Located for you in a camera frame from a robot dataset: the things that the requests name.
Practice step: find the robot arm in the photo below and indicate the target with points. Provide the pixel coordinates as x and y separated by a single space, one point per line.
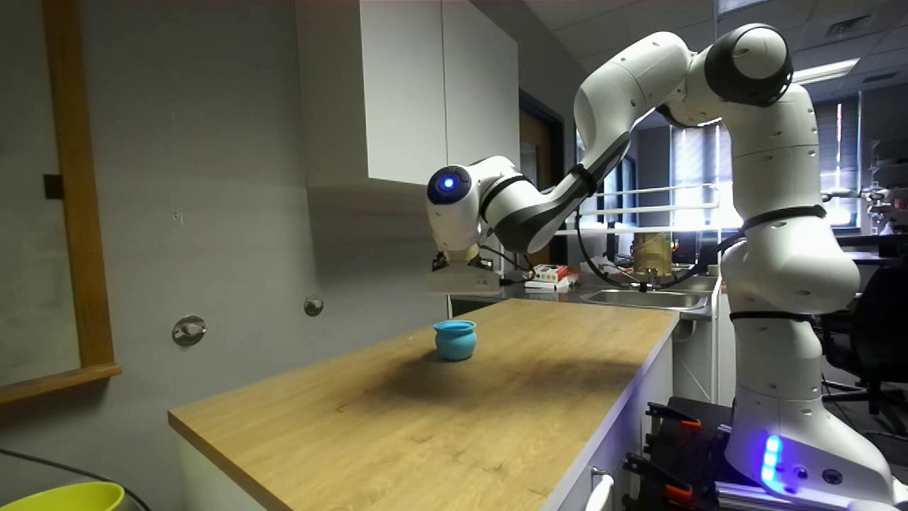
780 270

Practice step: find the blue ceramic vase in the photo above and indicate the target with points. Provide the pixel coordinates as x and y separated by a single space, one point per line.
455 343

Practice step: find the red and white box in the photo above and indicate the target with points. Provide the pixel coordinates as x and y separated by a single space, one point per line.
547 274

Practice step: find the dark framed door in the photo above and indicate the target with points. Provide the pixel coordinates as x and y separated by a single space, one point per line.
543 152

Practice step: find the white cabinet door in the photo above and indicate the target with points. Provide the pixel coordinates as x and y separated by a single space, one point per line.
401 85
482 78

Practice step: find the steel sink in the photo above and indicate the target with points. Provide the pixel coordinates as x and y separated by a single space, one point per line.
642 299

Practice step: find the brown wooden holder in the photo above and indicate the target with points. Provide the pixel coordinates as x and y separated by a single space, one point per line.
651 255

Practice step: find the window with blinds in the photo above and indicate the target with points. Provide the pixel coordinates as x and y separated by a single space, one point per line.
691 170

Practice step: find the white base cabinet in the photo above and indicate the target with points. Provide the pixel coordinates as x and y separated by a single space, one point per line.
699 355

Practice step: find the black clamp with orange parts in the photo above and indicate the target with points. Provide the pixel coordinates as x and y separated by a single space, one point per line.
674 420
656 479

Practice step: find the wood framed whiteboard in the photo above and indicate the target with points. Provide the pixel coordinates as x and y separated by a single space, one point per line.
78 213

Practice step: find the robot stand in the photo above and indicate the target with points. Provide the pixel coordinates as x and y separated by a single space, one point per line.
745 499

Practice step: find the ceiling light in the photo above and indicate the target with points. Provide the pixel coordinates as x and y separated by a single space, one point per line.
826 71

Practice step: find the black office chair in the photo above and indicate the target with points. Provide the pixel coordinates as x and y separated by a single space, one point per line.
876 333

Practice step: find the ceiling vent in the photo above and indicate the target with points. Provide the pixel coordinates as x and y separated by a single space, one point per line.
849 25

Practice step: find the yellow green bowl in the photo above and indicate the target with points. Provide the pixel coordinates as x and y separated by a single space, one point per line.
64 498

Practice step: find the round metal wall fitting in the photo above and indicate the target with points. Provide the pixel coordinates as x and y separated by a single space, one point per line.
313 306
189 330

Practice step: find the white wall cabinet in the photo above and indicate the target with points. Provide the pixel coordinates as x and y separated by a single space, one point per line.
397 85

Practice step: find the white tube rail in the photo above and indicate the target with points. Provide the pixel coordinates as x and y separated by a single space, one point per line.
660 210

